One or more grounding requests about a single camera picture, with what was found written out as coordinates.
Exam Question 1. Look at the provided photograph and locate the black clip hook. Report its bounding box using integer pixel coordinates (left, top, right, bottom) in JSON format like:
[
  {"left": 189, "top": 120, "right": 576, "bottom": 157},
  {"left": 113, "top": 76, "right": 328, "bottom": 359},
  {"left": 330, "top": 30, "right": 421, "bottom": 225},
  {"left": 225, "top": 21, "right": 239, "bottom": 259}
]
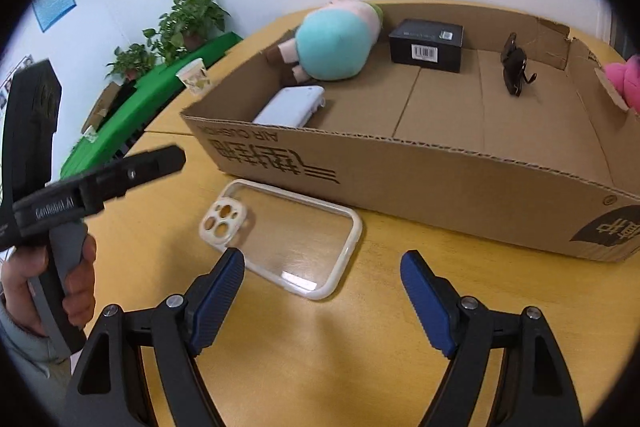
[{"left": 500, "top": 32, "right": 538, "bottom": 98}]

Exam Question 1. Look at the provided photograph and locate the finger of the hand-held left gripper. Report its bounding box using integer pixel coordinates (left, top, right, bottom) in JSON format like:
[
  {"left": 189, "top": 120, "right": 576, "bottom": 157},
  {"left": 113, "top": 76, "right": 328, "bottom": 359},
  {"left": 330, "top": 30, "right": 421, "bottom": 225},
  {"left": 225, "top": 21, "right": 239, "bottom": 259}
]
[{"left": 80, "top": 145, "right": 187, "bottom": 214}]

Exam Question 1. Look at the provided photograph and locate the small cardboard box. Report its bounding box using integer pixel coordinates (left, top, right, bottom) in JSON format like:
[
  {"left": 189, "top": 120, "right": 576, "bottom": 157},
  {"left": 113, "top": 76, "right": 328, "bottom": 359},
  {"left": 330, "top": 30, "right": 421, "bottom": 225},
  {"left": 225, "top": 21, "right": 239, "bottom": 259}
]
[{"left": 81, "top": 82, "right": 123, "bottom": 135}]

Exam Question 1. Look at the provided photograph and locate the clear phone case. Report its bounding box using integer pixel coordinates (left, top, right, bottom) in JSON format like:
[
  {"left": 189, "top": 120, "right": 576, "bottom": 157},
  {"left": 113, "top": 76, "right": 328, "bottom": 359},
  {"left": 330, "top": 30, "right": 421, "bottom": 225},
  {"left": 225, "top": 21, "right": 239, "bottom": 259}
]
[{"left": 199, "top": 179, "right": 363, "bottom": 301}]

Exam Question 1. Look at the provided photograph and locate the person's left forearm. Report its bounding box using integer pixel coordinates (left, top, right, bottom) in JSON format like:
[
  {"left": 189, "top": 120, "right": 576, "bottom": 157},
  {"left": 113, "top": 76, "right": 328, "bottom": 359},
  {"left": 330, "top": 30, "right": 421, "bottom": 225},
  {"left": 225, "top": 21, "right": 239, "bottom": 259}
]
[{"left": 0, "top": 299, "right": 68, "bottom": 365}]

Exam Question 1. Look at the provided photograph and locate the blue wall poster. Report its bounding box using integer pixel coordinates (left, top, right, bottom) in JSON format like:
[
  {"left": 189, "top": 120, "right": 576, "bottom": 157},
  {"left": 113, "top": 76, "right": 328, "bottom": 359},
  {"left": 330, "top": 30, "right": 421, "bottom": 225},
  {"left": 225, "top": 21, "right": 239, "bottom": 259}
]
[{"left": 31, "top": 0, "right": 77, "bottom": 32}]

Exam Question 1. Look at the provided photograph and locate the person's left hand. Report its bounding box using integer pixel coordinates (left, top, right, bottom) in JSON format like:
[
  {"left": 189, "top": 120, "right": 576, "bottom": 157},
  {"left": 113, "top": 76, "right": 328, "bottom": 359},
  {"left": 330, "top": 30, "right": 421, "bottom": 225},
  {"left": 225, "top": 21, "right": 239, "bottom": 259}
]
[{"left": 0, "top": 234, "right": 97, "bottom": 338}]

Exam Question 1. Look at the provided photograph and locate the brown cardboard box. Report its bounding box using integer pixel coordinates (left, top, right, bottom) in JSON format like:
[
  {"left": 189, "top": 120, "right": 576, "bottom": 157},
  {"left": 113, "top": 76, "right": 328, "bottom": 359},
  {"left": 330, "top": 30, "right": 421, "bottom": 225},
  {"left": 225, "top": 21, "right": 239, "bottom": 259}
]
[{"left": 180, "top": 2, "right": 640, "bottom": 264}]

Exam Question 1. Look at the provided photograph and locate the green table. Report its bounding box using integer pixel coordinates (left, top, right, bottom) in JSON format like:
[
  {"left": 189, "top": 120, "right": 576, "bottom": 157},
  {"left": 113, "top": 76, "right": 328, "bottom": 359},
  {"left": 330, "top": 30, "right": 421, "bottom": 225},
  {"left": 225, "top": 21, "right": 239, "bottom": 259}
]
[{"left": 60, "top": 32, "right": 243, "bottom": 180}]

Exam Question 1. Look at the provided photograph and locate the pink pig plush toy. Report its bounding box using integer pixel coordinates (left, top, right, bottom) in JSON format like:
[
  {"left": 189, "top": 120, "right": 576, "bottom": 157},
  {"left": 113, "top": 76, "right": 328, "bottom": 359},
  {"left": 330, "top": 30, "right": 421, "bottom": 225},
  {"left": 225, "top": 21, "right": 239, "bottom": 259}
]
[{"left": 265, "top": 0, "right": 385, "bottom": 82}]

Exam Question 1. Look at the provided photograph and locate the wooden desk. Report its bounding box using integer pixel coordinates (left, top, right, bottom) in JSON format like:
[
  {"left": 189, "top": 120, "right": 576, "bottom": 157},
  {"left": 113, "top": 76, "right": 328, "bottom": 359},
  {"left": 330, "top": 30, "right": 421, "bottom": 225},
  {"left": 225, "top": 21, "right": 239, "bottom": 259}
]
[{"left": 47, "top": 0, "right": 640, "bottom": 427}]

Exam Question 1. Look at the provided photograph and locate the black product box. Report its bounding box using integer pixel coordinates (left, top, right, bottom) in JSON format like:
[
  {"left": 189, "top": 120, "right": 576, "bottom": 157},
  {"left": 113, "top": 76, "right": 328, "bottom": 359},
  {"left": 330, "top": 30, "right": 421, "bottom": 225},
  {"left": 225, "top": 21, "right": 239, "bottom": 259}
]
[{"left": 388, "top": 19, "right": 465, "bottom": 74}]

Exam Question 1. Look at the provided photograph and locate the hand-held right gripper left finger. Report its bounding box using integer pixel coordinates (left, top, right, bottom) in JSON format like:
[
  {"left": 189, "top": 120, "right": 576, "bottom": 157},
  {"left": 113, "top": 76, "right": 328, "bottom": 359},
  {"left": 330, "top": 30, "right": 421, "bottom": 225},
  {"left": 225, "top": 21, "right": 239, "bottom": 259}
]
[{"left": 65, "top": 247, "right": 246, "bottom": 427}]

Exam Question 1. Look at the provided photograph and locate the leaf-print paper cup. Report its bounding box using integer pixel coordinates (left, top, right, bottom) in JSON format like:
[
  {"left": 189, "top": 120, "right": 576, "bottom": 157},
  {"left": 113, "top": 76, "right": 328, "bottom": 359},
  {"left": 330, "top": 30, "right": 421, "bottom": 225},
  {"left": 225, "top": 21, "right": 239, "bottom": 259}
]
[{"left": 177, "top": 58, "right": 212, "bottom": 96}]

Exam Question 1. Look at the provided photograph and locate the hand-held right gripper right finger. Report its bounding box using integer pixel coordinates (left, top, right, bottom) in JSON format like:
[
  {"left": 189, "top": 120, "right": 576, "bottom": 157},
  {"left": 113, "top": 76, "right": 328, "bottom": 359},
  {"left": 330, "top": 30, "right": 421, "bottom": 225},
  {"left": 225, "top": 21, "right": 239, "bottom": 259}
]
[{"left": 400, "top": 250, "right": 585, "bottom": 427}]

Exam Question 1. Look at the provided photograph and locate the small potted green plant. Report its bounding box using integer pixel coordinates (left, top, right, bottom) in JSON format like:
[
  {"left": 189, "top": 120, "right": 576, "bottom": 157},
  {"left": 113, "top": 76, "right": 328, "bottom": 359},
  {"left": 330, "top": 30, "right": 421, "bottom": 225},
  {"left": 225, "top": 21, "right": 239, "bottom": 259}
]
[{"left": 106, "top": 44, "right": 158, "bottom": 82}]

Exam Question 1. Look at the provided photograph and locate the large potted green plant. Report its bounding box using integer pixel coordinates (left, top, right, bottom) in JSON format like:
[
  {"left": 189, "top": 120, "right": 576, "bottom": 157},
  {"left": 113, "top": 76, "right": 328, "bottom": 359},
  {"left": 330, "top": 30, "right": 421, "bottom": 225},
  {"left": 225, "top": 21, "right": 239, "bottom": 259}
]
[{"left": 157, "top": 0, "right": 232, "bottom": 52}]

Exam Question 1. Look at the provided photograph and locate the white rectangular device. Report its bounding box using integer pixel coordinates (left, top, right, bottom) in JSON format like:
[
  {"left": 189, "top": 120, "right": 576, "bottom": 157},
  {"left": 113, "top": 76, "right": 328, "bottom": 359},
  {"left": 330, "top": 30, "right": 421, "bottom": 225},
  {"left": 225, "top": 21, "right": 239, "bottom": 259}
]
[{"left": 252, "top": 85, "right": 327, "bottom": 128}]

